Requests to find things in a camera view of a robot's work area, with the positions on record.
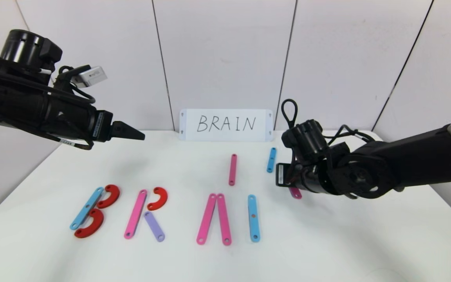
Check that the small red arc piece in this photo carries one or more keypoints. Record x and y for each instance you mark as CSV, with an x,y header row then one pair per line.
x,y
162,199

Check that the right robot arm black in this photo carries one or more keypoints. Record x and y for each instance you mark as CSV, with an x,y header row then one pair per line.
x,y
405,164

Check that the long pink bar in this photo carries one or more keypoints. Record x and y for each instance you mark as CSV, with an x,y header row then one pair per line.
x,y
135,213
232,169
206,218
224,219

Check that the short pink bar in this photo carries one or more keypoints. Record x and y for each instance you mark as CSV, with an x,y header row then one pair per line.
x,y
296,193

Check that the large red arc piece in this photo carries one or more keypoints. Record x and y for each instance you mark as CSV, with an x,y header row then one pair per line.
x,y
112,194
97,223

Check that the white sign reading BRAIN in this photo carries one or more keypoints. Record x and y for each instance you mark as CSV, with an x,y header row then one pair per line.
x,y
225,125

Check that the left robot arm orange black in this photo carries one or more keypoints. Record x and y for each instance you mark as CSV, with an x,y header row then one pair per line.
x,y
10,102

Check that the short purple bar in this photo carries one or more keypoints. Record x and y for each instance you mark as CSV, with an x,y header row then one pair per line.
x,y
154,226

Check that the short blue bar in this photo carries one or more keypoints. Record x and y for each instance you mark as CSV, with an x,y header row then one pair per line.
x,y
271,160

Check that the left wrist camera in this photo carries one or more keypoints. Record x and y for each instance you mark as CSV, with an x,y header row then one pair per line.
x,y
91,76

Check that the long blue bar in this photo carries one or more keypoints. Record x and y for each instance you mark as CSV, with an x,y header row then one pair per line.
x,y
87,208
253,217

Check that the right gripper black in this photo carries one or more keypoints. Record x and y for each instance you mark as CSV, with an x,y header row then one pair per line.
x,y
282,175

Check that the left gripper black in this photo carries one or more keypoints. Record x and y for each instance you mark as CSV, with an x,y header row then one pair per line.
x,y
103,125

